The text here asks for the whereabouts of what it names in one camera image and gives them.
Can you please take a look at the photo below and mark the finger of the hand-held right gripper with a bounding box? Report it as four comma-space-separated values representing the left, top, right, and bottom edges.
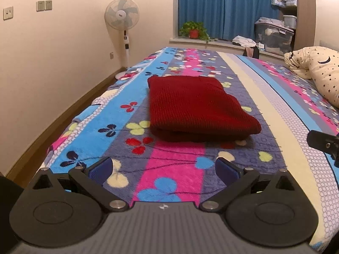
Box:
307, 130, 339, 168

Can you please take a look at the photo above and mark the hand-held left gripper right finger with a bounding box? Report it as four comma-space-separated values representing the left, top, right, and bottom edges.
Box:
199, 157, 296, 213

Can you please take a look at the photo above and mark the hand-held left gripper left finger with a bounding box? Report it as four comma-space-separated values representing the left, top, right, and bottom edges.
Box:
32, 157, 130, 213

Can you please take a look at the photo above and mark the red knit sweater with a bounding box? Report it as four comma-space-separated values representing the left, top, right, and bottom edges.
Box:
147, 75, 262, 143

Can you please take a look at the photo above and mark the pile of light clothes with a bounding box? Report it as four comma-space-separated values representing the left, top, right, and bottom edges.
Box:
232, 35, 257, 47

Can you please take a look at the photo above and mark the floral striped fleece blanket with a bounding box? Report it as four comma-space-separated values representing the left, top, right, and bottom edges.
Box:
46, 47, 339, 252

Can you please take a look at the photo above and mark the cream star print pillow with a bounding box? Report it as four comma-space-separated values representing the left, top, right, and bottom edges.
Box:
284, 46, 339, 109

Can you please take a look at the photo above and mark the clear plastic storage bin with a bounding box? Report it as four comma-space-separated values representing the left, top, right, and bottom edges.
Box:
254, 21, 295, 56

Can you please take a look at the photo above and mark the dark bag with pink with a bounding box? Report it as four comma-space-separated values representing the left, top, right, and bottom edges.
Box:
243, 46, 260, 59

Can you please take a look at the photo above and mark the window sill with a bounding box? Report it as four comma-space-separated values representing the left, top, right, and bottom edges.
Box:
169, 37, 285, 59

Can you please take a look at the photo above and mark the wooden shelf unit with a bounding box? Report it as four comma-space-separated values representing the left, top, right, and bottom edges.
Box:
278, 0, 315, 53

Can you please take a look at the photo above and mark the green plant in red pot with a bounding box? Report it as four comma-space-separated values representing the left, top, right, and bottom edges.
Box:
179, 21, 210, 42

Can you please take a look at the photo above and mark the white standing fan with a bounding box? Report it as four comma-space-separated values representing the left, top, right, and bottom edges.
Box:
104, 0, 140, 79

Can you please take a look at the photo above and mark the blue curtain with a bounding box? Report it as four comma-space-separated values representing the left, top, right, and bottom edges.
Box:
178, 0, 281, 41

